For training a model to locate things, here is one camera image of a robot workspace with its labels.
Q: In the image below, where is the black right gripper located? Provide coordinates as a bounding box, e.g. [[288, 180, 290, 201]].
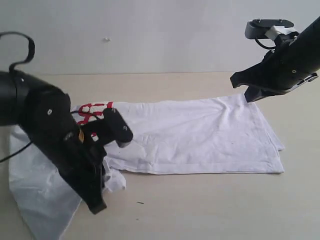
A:
[[230, 37, 320, 103]]

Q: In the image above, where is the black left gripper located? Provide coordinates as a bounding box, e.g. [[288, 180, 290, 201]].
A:
[[27, 117, 107, 215]]

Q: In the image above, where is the white t-shirt red patch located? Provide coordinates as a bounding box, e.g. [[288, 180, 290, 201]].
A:
[[8, 94, 284, 240]]

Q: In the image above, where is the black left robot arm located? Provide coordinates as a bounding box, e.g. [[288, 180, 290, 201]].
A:
[[0, 71, 107, 214]]

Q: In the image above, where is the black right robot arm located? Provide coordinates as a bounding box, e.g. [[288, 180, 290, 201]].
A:
[[230, 19, 320, 103]]

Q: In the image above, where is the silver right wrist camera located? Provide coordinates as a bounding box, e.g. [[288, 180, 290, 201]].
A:
[[244, 19, 297, 40]]

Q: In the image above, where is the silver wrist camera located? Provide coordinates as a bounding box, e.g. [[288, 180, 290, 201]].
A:
[[244, 19, 297, 40], [103, 108, 134, 148]]

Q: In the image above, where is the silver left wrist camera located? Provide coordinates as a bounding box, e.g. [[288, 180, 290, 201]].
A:
[[103, 108, 134, 148]]

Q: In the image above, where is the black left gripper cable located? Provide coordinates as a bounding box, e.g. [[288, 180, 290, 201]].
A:
[[0, 31, 36, 73]]

